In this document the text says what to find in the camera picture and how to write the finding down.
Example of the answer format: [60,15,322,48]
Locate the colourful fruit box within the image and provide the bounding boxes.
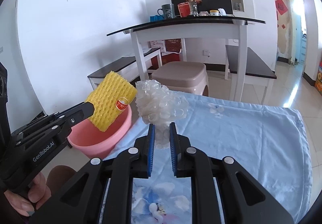
[314,61,322,87]

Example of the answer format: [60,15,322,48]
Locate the white bench dark seat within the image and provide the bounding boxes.
[87,47,163,91]
[225,45,277,107]

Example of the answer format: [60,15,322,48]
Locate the person's left hand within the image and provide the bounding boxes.
[4,174,52,217]

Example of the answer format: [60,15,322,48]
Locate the yellow foam net red sticker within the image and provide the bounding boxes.
[86,71,137,132]

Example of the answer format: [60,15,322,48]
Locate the white door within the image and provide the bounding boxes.
[287,0,311,67]

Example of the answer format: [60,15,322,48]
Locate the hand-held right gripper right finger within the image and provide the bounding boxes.
[169,122,295,224]

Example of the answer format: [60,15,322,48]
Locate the pink plastic bucket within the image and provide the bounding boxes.
[67,106,132,159]

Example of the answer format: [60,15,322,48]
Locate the red box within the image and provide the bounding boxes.
[177,2,191,17]

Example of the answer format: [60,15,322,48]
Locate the red cardboard boxes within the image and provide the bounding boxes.
[150,38,187,66]

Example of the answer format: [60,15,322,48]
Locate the yellow mesh sponge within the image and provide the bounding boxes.
[135,79,190,150]

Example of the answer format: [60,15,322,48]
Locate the glass vase with flowers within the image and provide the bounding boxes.
[182,0,202,15]

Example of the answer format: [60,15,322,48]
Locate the blue floral cloth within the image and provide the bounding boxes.
[99,89,312,224]

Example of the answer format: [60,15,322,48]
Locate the dark mug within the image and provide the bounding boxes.
[158,4,176,19]

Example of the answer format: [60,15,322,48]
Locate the large red paper decoration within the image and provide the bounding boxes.
[275,0,287,15]

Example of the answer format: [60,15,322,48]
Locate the white table black glass top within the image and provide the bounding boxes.
[106,16,266,104]

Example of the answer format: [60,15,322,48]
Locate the beige plastic stool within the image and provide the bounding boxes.
[152,61,209,96]

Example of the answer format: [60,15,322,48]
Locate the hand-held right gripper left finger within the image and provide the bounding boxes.
[29,123,156,224]

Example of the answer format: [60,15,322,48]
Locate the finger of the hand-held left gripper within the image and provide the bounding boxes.
[11,116,86,148]
[29,102,96,127]

